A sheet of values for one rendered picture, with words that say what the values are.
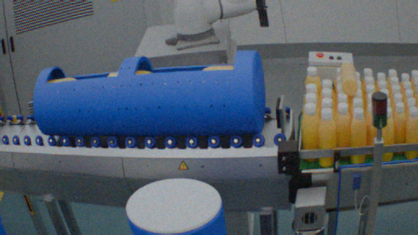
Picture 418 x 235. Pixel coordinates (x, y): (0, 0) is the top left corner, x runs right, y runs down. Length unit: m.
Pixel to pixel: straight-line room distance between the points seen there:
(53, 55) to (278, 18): 1.98
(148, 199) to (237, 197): 0.57
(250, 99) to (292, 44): 3.03
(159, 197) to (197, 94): 0.43
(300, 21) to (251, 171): 2.92
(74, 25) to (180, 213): 2.25
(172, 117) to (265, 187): 0.41
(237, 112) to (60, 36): 1.99
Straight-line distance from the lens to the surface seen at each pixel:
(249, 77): 2.12
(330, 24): 5.09
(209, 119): 2.17
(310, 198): 2.08
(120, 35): 3.81
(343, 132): 2.13
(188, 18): 2.69
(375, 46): 5.22
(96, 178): 2.45
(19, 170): 2.65
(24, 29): 3.99
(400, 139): 2.16
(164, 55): 2.70
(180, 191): 1.90
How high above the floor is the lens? 2.10
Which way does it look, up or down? 28 degrees down
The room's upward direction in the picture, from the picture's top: 8 degrees counter-clockwise
